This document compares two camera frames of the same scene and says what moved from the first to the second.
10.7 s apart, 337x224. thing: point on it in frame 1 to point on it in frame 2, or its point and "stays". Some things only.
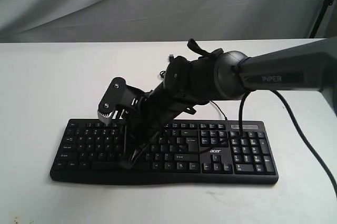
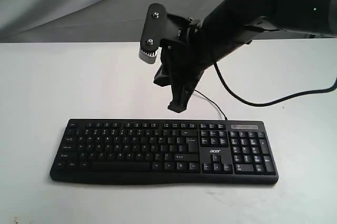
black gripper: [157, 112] to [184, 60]
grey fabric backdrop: [61, 7] stays
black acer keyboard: [188, 151] stays
